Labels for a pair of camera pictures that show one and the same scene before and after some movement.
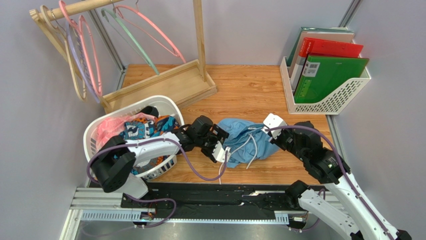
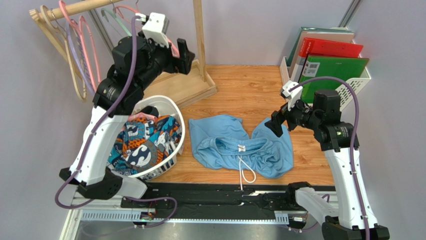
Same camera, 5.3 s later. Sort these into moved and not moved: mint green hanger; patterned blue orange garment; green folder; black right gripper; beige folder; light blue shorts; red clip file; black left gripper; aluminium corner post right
Moved: black right gripper; light blue shorts; black left gripper
Not moved: patterned blue orange garment; red clip file; beige folder; aluminium corner post right; mint green hanger; green folder
